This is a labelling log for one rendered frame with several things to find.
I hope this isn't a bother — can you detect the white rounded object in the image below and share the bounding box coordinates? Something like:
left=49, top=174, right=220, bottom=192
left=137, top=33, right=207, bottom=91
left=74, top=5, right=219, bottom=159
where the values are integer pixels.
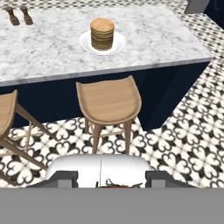
left=45, top=153, right=156, bottom=189

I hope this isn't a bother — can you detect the light wooden bar stool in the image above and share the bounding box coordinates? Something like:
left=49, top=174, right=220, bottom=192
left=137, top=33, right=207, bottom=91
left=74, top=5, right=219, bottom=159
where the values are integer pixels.
left=0, top=89, right=58, bottom=187
left=75, top=74, right=143, bottom=156

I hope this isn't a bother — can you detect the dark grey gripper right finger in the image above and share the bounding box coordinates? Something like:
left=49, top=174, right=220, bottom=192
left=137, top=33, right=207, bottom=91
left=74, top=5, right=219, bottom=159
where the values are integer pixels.
left=144, top=170, right=197, bottom=189

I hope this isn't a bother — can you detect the red strawberry with green leaves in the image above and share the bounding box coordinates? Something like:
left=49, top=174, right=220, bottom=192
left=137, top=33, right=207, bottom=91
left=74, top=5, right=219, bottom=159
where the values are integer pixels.
left=96, top=178, right=144, bottom=189

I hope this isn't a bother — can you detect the white round plate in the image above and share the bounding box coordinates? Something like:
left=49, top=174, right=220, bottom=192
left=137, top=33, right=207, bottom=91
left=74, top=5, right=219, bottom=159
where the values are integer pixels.
left=79, top=29, right=127, bottom=57

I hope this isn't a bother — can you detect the stack of brown pancakes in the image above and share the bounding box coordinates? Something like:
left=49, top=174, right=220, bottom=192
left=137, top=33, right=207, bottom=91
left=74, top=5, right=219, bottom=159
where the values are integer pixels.
left=89, top=17, right=116, bottom=52

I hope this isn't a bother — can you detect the dark blue marble-topped dining counter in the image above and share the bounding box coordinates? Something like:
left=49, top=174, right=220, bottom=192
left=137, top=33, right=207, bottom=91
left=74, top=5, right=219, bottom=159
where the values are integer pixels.
left=0, top=4, right=214, bottom=131

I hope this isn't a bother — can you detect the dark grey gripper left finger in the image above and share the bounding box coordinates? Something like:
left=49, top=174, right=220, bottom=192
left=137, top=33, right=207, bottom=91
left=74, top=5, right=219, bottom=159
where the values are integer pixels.
left=25, top=170, right=79, bottom=189

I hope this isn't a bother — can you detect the grey appliance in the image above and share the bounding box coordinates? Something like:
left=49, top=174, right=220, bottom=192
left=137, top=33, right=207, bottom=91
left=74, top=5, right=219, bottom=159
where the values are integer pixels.
left=184, top=0, right=211, bottom=15

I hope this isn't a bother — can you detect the dark blue cabinet run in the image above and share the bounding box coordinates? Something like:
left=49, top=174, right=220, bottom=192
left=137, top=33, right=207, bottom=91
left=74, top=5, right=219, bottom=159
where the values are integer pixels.
left=203, top=0, right=224, bottom=30

